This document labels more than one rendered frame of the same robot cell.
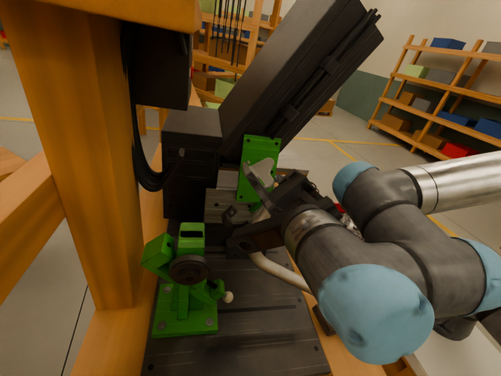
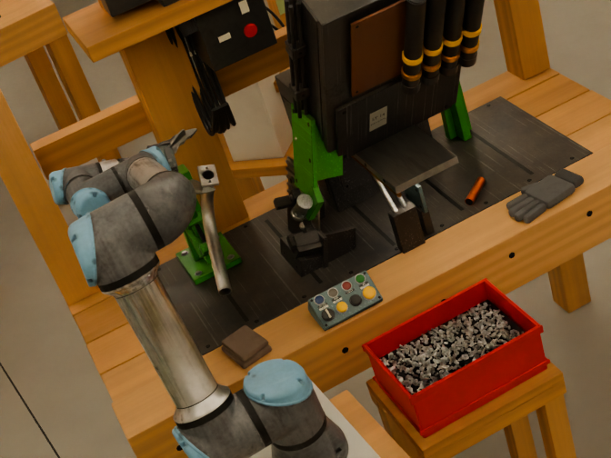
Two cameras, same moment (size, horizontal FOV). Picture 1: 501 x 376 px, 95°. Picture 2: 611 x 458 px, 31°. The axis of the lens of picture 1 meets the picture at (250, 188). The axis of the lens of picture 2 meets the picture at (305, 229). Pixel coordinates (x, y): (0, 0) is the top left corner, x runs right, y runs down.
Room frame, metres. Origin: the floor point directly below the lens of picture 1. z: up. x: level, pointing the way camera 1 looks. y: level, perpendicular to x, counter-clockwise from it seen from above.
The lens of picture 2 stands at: (0.68, -2.23, 2.43)
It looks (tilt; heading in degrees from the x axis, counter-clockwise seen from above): 33 degrees down; 93
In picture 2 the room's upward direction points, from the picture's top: 19 degrees counter-clockwise
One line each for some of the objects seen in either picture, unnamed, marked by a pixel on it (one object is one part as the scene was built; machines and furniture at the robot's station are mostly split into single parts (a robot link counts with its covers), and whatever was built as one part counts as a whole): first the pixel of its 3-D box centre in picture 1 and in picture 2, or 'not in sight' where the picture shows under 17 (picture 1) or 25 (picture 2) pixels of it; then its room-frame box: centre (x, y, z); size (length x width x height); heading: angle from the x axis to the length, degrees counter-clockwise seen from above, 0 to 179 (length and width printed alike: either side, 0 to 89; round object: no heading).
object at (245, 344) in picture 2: (335, 315); (245, 346); (0.38, -0.30, 0.91); 0.10 x 0.08 x 0.03; 117
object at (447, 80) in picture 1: (448, 104); not in sight; (5.37, -3.59, 1.10); 3.01 x 0.55 x 2.20; 24
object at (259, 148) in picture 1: (256, 165); (316, 147); (0.67, 0.00, 1.17); 0.13 x 0.12 x 0.20; 16
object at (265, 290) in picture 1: (224, 215); (362, 217); (0.72, 0.08, 0.89); 1.10 x 0.42 x 0.02; 16
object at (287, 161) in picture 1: (255, 160); (386, 144); (0.83, 0.00, 1.11); 0.39 x 0.16 x 0.03; 106
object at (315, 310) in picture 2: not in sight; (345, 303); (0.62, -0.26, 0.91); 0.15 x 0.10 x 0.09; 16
